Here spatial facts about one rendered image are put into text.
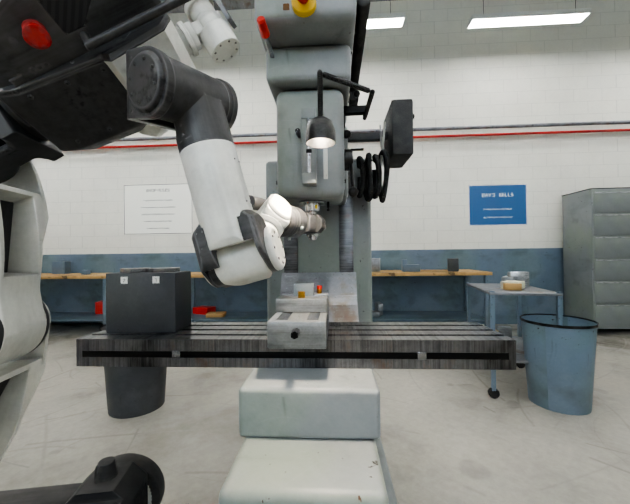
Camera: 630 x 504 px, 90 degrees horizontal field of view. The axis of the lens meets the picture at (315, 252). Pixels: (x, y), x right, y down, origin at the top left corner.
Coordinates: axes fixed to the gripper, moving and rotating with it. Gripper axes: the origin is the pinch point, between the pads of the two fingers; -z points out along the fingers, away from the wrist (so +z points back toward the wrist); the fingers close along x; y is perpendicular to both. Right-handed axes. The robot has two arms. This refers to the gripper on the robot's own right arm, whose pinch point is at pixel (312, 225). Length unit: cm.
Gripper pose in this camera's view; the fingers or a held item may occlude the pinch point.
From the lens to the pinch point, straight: 100.0
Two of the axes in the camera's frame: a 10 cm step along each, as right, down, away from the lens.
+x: -8.8, 0.1, 4.7
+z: -4.7, -0.1, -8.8
